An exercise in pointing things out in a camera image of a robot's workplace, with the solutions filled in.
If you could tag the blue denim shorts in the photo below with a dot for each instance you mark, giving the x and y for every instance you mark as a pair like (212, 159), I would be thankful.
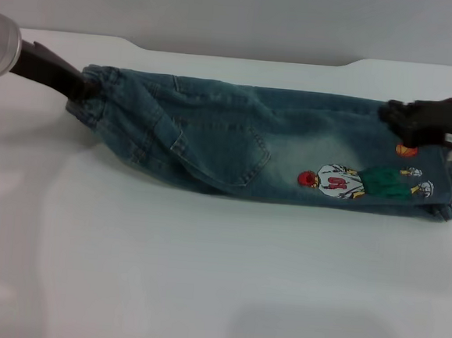
(232, 138)

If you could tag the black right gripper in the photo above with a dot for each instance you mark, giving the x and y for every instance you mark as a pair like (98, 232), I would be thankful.
(437, 121)

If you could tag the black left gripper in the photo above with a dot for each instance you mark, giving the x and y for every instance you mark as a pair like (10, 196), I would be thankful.
(49, 71)

